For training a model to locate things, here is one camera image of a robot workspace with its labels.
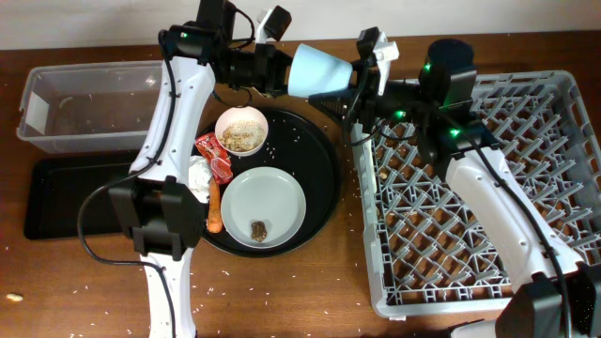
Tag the round black tray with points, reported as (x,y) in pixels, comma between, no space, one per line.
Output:
(297,146)

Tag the black rectangular tray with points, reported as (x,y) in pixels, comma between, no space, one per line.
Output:
(59,186)

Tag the light blue plastic cup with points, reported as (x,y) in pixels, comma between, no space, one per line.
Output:
(314,72)

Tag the brown food scrap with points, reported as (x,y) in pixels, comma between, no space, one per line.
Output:
(258,231)

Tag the clear plastic bin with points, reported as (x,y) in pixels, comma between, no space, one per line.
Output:
(89,107)

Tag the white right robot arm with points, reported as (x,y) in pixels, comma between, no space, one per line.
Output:
(554,292)

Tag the peanut on table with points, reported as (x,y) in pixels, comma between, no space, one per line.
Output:
(14,297)

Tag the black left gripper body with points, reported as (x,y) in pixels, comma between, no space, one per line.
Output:
(258,70)

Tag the grey round plate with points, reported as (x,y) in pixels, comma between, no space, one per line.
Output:
(265,194)

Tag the grey dishwasher rack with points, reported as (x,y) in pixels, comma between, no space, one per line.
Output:
(425,252)

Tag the orange carrot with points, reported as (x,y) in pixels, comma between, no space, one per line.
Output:
(214,219)

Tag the crumpled white tissue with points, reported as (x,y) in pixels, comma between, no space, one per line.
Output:
(199,174)

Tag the red snack wrapper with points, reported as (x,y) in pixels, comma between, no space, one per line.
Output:
(218,158)

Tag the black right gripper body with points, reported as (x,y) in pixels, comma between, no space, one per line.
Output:
(402,99)

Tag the rice and food waste pile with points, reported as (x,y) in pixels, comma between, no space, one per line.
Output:
(242,136)

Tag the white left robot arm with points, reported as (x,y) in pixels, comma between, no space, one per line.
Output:
(153,204)

